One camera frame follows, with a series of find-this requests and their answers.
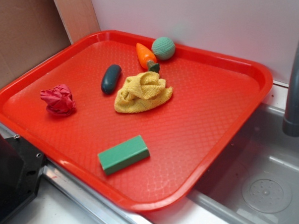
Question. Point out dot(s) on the orange plastic carrot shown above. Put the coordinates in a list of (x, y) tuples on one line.
[(146, 58)]

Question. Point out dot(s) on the brown cardboard panel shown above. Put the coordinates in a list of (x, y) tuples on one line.
[(31, 31)]

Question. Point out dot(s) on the red plastic tray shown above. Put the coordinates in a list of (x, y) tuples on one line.
[(213, 97)]

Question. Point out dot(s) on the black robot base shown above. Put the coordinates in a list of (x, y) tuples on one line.
[(21, 167)]

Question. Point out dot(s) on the green rectangular block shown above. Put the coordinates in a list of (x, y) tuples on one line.
[(123, 155)]

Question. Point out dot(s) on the grey sink faucet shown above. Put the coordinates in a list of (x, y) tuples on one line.
[(291, 116)]

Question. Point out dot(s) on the green textured ball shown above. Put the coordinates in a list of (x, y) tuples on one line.
[(163, 48)]

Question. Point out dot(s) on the crumpled red paper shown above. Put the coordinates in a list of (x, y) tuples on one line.
[(59, 100)]

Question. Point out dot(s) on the yellow knitted cloth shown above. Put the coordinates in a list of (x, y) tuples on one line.
[(141, 93)]

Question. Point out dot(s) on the dark green plastic pickle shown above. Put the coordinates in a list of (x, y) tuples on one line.
[(110, 79)]

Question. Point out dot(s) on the grey toy sink basin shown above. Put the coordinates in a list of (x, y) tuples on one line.
[(255, 180)]

